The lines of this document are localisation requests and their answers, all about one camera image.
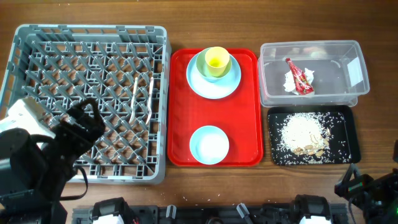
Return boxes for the white napkin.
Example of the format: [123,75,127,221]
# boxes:
[284,68,314,95]

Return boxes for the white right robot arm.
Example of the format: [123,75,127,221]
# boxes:
[287,164,397,224]

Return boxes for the white plastic spoon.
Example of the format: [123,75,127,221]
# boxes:
[129,77,138,124]

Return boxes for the yellow plastic cup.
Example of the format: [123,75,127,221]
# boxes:
[205,47,230,77]

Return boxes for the red plastic tray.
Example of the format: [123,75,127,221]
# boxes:
[167,49,264,167]

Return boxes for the black tray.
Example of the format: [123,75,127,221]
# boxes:
[267,105,361,164]

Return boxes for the grey dishwasher rack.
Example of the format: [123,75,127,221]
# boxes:
[1,24,172,184]

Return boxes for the red snack wrapper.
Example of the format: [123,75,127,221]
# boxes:
[285,58,315,95]

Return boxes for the rice and food scraps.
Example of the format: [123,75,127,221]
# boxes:
[268,112,351,166]

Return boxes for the green bowl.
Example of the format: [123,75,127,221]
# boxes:
[196,47,232,80]

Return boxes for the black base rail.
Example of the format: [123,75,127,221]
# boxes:
[72,195,348,224]

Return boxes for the light blue plate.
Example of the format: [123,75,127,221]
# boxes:
[186,53,241,100]

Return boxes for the white plastic fork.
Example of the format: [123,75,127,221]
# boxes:
[146,77,154,125]

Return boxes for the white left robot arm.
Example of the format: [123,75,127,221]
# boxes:
[1,96,105,223]

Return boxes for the clear plastic bin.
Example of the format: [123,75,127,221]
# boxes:
[257,40,370,108]

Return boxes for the light blue bowl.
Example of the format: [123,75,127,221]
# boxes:
[189,126,229,165]

